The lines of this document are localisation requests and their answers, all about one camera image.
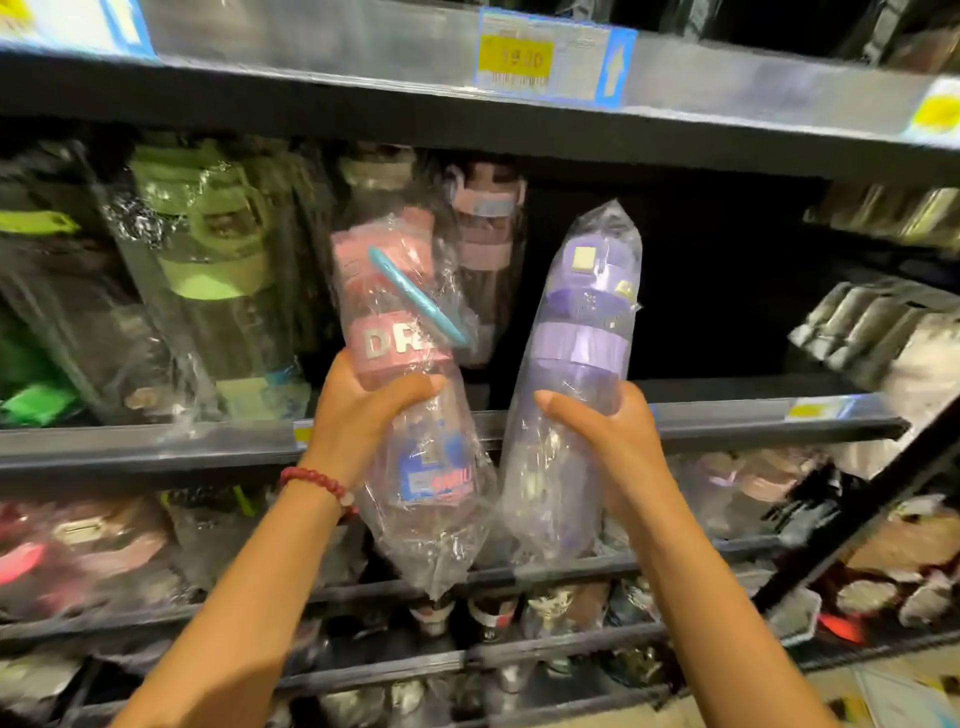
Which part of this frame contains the beige lid wrapped bottle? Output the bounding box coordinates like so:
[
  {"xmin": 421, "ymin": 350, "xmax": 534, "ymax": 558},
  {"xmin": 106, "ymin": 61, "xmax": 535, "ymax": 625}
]
[{"xmin": 333, "ymin": 142, "xmax": 418, "ymax": 226}]

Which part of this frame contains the row of silver wrapped cups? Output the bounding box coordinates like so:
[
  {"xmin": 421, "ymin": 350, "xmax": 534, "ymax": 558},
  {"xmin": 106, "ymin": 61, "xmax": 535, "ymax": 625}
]
[{"xmin": 786, "ymin": 276, "xmax": 960, "ymax": 395}]

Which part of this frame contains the person's left hand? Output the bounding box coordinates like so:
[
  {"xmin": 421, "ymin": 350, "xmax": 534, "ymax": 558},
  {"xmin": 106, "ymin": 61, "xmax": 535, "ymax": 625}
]
[{"xmin": 300, "ymin": 348, "xmax": 449, "ymax": 489}]

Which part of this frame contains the pale pink wrapped bottle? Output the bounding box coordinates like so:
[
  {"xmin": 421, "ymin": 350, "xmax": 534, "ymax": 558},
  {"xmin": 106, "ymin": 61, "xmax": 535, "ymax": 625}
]
[{"xmin": 441, "ymin": 159, "xmax": 529, "ymax": 370}]

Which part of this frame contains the person's right hand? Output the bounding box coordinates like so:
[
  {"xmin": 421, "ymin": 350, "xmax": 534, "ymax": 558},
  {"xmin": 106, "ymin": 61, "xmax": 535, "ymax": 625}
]
[{"xmin": 534, "ymin": 381, "xmax": 680, "ymax": 526}]

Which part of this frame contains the person's right forearm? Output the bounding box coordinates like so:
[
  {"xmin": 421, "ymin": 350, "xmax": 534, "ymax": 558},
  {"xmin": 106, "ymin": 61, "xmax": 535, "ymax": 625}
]
[{"xmin": 613, "ymin": 487, "xmax": 840, "ymax": 728}]

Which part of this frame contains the black wire shelf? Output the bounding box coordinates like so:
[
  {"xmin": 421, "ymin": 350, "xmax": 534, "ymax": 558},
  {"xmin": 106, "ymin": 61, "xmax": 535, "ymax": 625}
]
[{"xmin": 0, "ymin": 536, "xmax": 826, "ymax": 728}]

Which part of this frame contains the red bead bracelet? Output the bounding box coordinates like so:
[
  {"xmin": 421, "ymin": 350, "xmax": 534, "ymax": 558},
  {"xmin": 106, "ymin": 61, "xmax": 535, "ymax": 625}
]
[{"xmin": 279, "ymin": 466, "xmax": 360, "ymax": 523}]

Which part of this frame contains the grey metal shelf board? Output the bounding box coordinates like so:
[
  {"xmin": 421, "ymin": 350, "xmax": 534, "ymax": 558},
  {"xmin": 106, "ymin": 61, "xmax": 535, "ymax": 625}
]
[
  {"xmin": 0, "ymin": 0, "xmax": 960, "ymax": 187},
  {"xmin": 0, "ymin": 377, "xmax": 913, "ymax": 483}
]

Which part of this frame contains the blue yellow price label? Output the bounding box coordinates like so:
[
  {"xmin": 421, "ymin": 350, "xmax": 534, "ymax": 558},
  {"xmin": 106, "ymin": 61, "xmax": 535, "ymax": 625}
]
[
  {"xmin": 474, "ymin": 7, "xmax": 639, "ymax": 111},
  {"xmin": 0, "ymin": 0, "xmax": 157, "ymax": 61},
  {"xmin": 902, "ymin": 75, "xmax": 960, "ymax": 145}
]

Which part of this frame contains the person's left forearm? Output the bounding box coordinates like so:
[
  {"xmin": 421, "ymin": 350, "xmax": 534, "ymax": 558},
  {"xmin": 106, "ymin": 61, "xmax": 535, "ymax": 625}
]
[{"xmin": 111, "ymin": 466, "xmax": 360, "ymax": 728}]

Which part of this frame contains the black wrapped bottle green strap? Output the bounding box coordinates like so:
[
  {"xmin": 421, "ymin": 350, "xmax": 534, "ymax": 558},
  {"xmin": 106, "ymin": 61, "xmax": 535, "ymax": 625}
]
[{"xmin": 0, "ymin": 141, "xmax": 185, "ymax": 430}]

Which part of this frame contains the pile of brown wrapped goods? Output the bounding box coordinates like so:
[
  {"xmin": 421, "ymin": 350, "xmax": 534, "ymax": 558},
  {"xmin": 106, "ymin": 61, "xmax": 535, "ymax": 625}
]
[{"xmin": 821, "ymin": 491, "xmax": 960, "ymax": 646}]

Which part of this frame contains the black metal shelf post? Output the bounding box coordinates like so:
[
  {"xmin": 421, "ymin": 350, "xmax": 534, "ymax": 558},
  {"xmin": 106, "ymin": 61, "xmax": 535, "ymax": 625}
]
[{"xmin": 750, "ymin": 396, "xmax": 960, "ymax": 616}]

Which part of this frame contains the pink water bottle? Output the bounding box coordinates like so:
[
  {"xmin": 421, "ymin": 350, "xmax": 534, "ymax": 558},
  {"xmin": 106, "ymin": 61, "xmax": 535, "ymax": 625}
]
[{"xmin": 328, "ymin": 206, "xmax": 501, "ymax": 601}]

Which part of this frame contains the green wrapped water bottle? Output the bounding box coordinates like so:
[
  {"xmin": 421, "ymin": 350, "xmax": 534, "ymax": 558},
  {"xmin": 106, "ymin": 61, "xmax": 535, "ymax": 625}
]
[{"xmin": 103, "ymin": 138, "xmax": 315, "ymax": 423}]

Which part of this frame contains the purple water bottle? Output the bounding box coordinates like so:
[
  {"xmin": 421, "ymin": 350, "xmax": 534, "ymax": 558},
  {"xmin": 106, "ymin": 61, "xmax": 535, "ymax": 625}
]
[{"xmin": 497, "ymin": 198, "xmax": 645, "ymax": 569}]

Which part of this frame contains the pink wrapped lunch bottle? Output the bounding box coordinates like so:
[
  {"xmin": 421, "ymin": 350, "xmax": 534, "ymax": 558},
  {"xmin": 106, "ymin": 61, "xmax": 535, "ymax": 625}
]
[{"xmin": 0, "ymin": 495, "xmax": 177, "ymax": 620}]

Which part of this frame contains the row of small wrapped bottles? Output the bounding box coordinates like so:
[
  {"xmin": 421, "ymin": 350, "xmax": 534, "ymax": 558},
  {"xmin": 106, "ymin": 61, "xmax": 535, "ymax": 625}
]
[{"xmin": 315, "ymin": 577, "xmax": 680, "ymax": 728}]

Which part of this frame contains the row of metallic wrapped flasks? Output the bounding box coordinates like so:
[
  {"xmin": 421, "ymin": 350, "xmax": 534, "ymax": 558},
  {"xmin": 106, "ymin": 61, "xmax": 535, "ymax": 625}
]
[{"xmin": 801, "ymin": 180, "xmax": 960, "ymax": 253}]

